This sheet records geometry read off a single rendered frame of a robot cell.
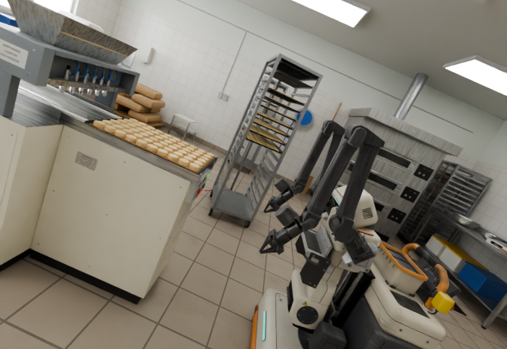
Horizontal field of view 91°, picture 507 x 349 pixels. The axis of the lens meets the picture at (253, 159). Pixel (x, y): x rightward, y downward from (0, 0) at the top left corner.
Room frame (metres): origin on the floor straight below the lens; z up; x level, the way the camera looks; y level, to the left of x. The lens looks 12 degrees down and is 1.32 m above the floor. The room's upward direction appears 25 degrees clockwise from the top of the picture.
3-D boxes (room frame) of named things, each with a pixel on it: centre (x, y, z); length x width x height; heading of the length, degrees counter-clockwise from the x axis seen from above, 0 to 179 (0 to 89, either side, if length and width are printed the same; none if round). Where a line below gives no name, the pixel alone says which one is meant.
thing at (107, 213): (1.33, 0.58, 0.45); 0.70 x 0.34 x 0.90; 91
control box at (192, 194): (1.33, 0.22, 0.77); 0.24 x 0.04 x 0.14; 1
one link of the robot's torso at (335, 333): (1.11, -0.60, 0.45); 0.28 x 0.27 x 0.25; 1
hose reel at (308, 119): (5.35, -0.60, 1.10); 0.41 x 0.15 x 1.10; 89
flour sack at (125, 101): (4.66, 2.63, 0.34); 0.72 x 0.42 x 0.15; 93
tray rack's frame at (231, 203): (2.82, 0.03, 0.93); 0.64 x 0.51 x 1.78; 14
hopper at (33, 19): (1.32, 1.09, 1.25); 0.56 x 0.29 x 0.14; 1
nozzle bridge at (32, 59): (1.32, 1.09, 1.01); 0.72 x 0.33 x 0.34; 1
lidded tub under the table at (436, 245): (4.26, -3.74, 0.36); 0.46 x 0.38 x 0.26; 87
